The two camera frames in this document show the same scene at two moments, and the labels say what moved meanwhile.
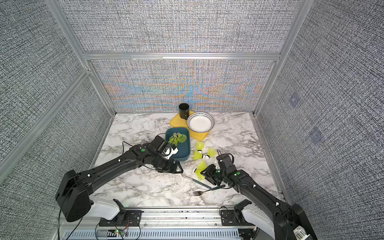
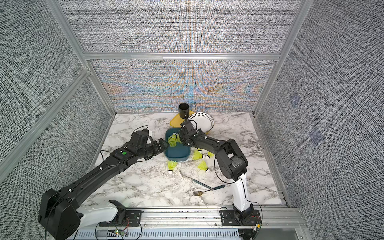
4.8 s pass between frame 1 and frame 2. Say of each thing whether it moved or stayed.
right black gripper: moved
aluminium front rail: stayed
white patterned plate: stayed
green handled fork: stayed
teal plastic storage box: stayed
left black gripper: moved
